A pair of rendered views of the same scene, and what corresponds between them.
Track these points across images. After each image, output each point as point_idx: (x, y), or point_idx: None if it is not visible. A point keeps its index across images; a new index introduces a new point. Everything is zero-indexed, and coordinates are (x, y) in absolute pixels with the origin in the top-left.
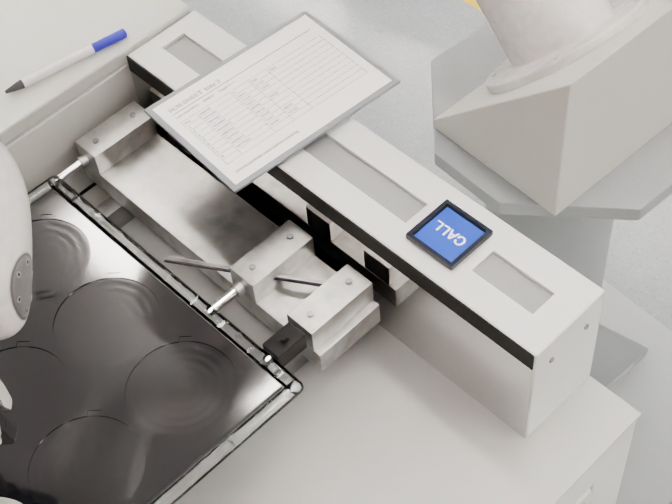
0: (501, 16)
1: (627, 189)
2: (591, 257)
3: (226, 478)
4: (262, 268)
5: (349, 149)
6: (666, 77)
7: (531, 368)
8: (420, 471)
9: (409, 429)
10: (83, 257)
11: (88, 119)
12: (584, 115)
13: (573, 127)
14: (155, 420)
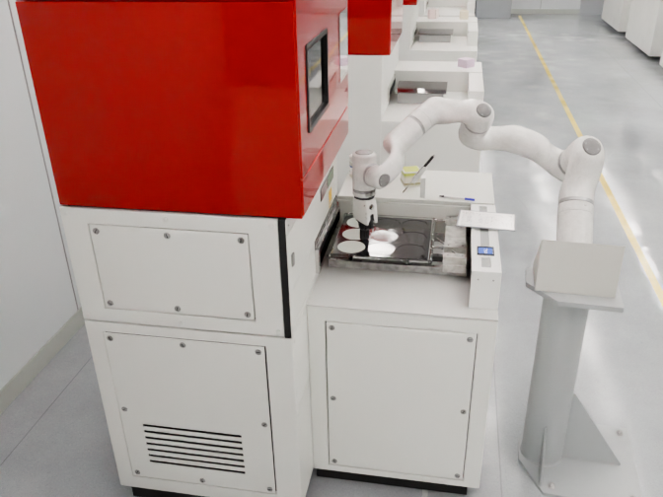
0: (556, 235)
1: (560, 297)
2: (560, 337)
3: (405, 277)
4: (450, 246)
5: (488, 234)
6: (588, 271)
7: (471, 275)
8: (440, 298)
9: (448, 293)
10: (422, 229)
11: (453, 214)
12: (548, 256)
13: (543, 257)
14: (400, 250)
